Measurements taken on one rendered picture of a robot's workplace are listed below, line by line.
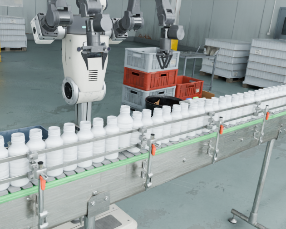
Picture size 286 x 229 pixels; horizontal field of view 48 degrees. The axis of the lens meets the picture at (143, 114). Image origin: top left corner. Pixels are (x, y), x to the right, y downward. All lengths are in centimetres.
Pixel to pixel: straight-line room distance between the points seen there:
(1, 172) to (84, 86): 88
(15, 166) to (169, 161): 68
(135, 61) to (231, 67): 495
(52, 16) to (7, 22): 910
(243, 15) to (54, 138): 1211
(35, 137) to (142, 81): 280
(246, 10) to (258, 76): 526
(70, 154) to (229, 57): 756
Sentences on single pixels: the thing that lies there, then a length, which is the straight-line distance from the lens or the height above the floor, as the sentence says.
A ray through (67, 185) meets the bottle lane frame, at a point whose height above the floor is 97.
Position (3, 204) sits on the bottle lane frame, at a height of 98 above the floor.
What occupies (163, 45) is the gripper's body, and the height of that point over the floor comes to 139.
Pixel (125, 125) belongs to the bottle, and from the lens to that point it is 121.
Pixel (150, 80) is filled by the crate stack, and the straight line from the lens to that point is 373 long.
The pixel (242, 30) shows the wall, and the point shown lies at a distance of 1288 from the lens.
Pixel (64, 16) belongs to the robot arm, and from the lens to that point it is 158.
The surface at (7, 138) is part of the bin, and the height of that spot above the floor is 91.
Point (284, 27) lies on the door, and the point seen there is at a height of 144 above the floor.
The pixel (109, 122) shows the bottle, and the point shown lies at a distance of 118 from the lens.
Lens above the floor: 155
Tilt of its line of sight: 18 degrees down
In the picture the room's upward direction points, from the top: 6 degrees clockwise
